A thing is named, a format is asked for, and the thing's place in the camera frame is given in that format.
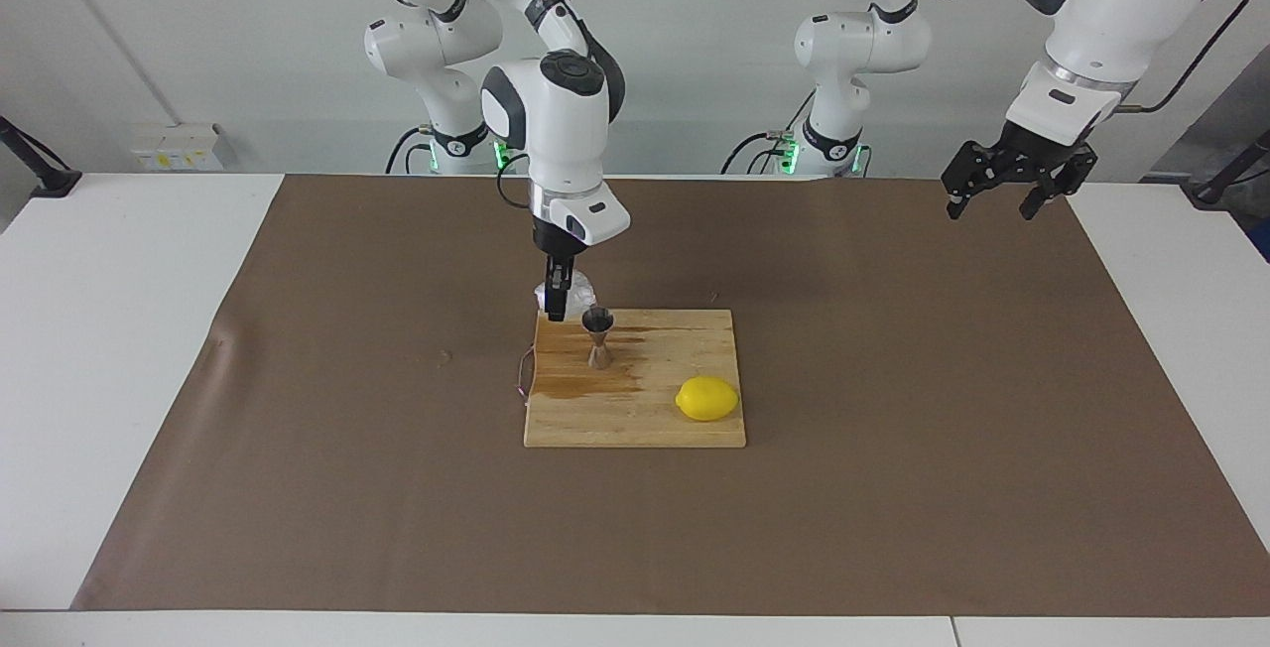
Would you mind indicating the steel double jigger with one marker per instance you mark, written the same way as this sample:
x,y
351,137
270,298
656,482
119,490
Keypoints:
x,y
598,320

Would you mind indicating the wooden cutting board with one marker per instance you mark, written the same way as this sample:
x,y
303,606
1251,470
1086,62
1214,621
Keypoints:
x,y
635,419

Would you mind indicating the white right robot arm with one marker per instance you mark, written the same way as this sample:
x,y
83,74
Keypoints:
x,y
561,131

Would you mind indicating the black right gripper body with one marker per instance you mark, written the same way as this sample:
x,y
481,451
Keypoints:
x,y
556,252

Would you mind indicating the brown paper table mat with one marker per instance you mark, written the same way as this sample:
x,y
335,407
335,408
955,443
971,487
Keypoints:
x,y
635,528

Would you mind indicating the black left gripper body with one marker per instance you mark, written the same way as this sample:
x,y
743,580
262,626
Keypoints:
x,y
1042,157

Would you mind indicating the white wall socket strip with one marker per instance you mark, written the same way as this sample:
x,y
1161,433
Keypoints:
x,y
177,146

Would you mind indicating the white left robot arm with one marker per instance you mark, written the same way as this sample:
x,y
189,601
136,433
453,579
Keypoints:
x,y
1121,2

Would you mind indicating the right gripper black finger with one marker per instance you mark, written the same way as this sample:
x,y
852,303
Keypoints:
x,y
558,295

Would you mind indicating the black clamp stand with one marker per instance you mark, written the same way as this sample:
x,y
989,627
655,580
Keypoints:
x,y
1212,193
52,181

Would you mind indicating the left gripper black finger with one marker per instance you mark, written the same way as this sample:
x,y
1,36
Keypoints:
x,y
1070,176
977,169

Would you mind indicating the yellow lemon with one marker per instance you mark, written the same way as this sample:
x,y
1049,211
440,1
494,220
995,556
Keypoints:
x,y
707,399

